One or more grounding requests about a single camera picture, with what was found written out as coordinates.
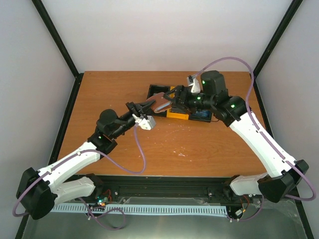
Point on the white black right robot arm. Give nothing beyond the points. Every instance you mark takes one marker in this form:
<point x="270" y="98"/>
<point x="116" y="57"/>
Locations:
<point x="283" y="172"/>

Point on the light blue cable duct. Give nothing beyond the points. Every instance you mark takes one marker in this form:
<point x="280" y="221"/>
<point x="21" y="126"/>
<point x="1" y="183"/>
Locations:
<point x="162" y="210"/>

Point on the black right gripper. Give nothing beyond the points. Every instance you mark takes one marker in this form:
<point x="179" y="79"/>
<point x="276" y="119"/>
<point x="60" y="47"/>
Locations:
<point x="180" y="90"/>

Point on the yellow bin middle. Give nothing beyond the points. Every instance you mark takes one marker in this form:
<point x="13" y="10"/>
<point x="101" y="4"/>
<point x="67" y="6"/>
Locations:
<point x="176" y="113"/>

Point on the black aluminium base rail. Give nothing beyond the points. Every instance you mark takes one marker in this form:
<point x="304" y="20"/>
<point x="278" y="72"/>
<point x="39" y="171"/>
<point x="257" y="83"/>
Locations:
<point x="213" y="190"/>

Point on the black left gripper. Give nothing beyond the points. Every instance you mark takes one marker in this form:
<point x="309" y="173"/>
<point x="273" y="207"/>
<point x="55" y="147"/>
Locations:
<point x="144" y="109"/>

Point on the black frame post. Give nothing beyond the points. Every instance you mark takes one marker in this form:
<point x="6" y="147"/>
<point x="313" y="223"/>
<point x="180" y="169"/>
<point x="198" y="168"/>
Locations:
<point x="43" y="13"/>
<point x="280" y="30"/>

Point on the black bin right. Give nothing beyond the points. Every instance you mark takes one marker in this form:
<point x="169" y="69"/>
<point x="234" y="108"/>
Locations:
<point x="208" y="119"/>

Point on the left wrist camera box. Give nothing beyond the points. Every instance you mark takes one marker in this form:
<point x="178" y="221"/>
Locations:
<point x="144" y="122"/>

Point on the black bin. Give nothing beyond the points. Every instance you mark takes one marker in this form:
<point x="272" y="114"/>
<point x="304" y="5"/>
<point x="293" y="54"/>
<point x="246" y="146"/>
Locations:
<point x="208" y="119"/>
<point x="155" y="89"/>

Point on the black frame post right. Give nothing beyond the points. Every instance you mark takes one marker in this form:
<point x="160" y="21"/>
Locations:
<point x="280" y="30"/>

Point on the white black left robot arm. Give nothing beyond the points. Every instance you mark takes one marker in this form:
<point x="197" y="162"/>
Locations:
<point x="40" y="190"/>

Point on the blue credit card stack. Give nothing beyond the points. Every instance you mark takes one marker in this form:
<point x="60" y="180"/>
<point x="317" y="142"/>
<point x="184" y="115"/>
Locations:
<point x="201" y="114"/>

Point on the black frame post left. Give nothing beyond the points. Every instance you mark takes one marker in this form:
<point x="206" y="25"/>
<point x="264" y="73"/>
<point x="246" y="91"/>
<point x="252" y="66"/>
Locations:
<point x="43" y="13"/>

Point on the brown leather card holder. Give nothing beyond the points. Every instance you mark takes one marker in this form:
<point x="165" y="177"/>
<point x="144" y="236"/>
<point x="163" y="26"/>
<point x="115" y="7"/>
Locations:
<point x="161" y="104"/>

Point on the black bin left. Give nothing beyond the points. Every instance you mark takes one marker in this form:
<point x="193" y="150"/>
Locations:
<point x="155" y="89"/>

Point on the metal sheet front plate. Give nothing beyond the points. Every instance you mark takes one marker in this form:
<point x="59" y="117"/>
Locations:
<point x="281" y="221"/>

